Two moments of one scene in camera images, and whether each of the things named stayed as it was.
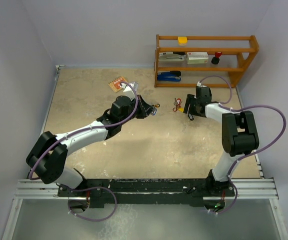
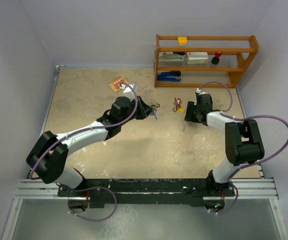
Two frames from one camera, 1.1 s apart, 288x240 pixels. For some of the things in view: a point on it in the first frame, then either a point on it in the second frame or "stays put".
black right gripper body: [191, 99] -> [191, 112]
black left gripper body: [141, 112] stays put
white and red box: [197, 57] stays put
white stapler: [170, 57] stays put
